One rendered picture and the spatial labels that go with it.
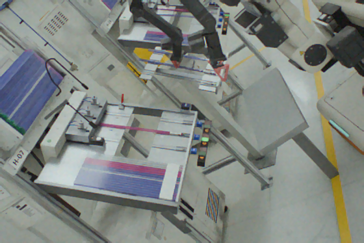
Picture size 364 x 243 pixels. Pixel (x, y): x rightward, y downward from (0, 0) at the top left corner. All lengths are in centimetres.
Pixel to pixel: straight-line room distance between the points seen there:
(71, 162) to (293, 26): 126
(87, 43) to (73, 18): 23
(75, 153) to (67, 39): 133
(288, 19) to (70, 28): 179
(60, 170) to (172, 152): 58
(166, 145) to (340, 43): 96
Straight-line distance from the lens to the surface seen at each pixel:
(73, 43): 327
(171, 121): 231
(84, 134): 218
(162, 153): 212
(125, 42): 310
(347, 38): 194
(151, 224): 219
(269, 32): 187
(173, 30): 231
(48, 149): 215
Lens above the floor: 167
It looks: 17 degrees down
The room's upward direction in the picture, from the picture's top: 47 degrees counter-clockwise
